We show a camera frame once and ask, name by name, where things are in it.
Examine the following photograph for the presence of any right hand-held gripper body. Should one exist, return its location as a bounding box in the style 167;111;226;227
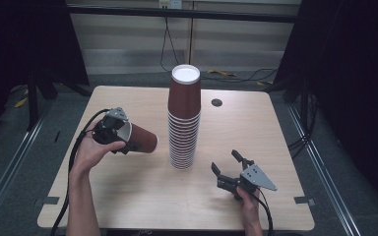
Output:
217;163;279;201

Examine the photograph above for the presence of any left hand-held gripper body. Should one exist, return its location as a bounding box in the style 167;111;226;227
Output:
93;106;130;154

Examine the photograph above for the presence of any single brown paper cup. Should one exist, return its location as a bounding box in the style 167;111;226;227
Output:
116;121;159;154

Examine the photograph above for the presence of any stack of brown paper cups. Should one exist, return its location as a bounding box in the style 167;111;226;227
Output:
167;64;202;171

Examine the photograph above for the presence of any person's right hand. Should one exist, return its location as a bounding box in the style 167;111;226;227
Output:
235;189;261;225

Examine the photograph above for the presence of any person's left hand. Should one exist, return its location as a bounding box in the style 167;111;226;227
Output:
70;120;127;180

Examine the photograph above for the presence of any black metal stand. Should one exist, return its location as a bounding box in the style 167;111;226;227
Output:
26;70;41;132

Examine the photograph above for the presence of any yellow floor tape piece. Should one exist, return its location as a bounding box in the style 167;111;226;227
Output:
207;68;237;79
13;95;30;109

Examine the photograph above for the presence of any black horizontal bar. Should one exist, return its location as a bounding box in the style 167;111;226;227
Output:
66;4;298;24

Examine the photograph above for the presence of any black curtain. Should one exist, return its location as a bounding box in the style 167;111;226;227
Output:
0;0;91;146
273;0;378;215

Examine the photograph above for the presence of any right hand-held gripper cable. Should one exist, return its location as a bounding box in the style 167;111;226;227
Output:
250;187;275;236

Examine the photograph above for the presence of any hand-held gripper cable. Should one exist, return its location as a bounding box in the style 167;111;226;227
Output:
49;108;111;236
250;187;275;236

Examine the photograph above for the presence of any left hand-held gripper cable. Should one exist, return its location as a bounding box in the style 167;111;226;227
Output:
49;108;111;236

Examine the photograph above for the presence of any black cable bundle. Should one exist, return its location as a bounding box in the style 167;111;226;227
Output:
287;93;320;159

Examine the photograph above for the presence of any metal floor rail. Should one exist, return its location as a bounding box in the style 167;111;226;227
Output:
0;106;48;227
286;103;362;236

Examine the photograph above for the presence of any black floor cable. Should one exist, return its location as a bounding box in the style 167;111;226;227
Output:
200;67;280;84

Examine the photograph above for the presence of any black hanging cable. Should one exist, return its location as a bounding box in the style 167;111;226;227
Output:
159;16;180;73

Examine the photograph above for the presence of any white wall outlet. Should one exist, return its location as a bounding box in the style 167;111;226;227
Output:
158;0;183;10

